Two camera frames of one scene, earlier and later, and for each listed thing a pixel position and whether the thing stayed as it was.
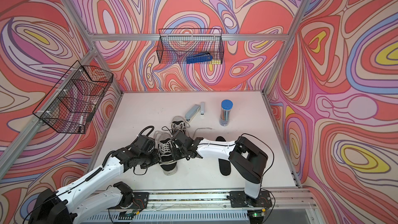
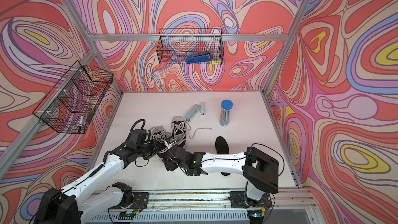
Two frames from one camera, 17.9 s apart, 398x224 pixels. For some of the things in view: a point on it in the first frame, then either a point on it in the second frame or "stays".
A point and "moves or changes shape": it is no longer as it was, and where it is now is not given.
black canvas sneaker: (166, 152) moves or changes shape
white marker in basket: (81, 120) stays
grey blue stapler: (193, 110) stays
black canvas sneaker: (179, 123) stays
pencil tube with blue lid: (226, 106) stays
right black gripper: (176, 156) → (169, 164)
